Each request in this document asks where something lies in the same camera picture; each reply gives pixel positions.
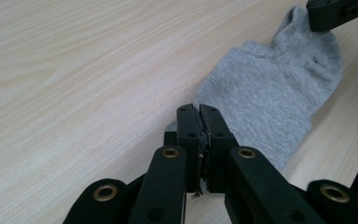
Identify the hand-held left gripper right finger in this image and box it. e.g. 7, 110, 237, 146
200, 104, 324, 224

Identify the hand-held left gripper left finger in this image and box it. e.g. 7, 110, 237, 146
129, 104, 205, 224

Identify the grey sock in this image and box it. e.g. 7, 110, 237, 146
164, 6, 345, 172

